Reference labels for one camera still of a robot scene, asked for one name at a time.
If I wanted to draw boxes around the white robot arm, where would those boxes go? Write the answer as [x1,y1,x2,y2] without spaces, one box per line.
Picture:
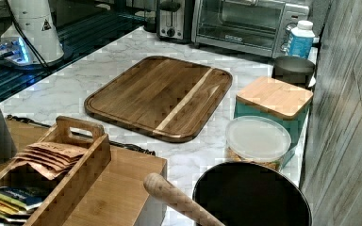
[0,0,65,67]

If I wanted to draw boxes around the wooden drawer cabinet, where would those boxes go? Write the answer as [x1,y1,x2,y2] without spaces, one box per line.
[0,121,167,226]

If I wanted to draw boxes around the wooden cutting board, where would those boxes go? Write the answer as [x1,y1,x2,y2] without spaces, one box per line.
[84,56,232,143]

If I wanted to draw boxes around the wooden spoon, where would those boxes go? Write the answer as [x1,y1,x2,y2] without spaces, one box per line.
[143,173,225,226]

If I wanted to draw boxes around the clear plastic lidded container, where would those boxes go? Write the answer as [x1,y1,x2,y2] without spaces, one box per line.
[225,116,291,170]

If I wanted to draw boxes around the black silver toaster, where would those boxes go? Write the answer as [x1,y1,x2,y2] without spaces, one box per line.
[156,0,195,43]

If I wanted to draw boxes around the black round pot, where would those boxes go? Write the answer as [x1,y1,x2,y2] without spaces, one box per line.
[192,162,312,226]

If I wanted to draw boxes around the teal box wooden lid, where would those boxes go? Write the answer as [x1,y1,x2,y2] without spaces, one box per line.
[234,76,313,167]

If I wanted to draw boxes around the silver toaster oven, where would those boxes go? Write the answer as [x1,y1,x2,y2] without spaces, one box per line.
[191,0,310,58]

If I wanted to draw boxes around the dark grey metal cup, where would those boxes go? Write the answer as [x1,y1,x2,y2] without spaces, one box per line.
[271,56,315,89]

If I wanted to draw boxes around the wooden tea caddy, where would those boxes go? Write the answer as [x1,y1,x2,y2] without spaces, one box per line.
[0,116,111,226]

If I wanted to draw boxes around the blue bottle white cap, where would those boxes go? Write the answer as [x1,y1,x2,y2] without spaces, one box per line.
[287,20,315,58]

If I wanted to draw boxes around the colourful tea bag packets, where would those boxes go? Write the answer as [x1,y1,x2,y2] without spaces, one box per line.
[0,186,50,226]

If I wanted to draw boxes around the black drawer handle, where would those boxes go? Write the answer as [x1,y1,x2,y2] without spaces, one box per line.
[6,114,156,156]

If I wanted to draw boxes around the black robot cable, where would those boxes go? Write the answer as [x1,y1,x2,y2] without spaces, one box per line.
[4,0,56,74]

